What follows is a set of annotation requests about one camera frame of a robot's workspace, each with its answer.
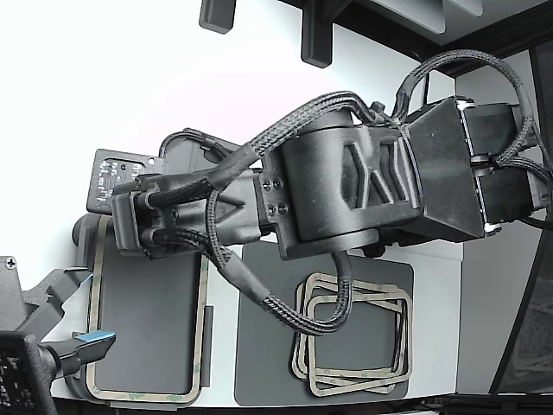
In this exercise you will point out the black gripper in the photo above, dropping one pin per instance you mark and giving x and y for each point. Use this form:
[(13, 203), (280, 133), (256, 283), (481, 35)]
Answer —
[(233, 212), (13, 298)]

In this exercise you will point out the tan rectangular adhesive frame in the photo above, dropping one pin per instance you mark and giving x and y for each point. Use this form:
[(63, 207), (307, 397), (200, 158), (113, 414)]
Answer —
[(142, 394), (298, 359), (404, 337), (328, 276)]

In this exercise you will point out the black six-joint robot arm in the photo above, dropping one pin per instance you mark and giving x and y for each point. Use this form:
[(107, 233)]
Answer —
[(324, 186)]

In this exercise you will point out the gray holder with rails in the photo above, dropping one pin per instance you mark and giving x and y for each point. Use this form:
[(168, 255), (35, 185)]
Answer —
[(147, 324)]

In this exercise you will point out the flat gray tray plate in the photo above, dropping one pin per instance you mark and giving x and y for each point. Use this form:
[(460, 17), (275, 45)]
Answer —
[(268, 346)]

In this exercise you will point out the black stand foot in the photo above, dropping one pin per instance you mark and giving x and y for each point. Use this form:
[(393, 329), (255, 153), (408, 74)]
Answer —
[(218, 15), (317, 34)]

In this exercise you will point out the black camera circuit board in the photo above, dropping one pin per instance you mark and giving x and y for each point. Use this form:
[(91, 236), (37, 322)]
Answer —
[(17, 376), (112, 173)]

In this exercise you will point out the black enclosure frame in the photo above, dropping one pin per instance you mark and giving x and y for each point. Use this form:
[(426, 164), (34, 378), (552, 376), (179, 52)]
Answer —
[(432, 30)]

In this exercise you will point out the dark enclosure side panel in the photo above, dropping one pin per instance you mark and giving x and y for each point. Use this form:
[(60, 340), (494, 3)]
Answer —
[(531, 302)]

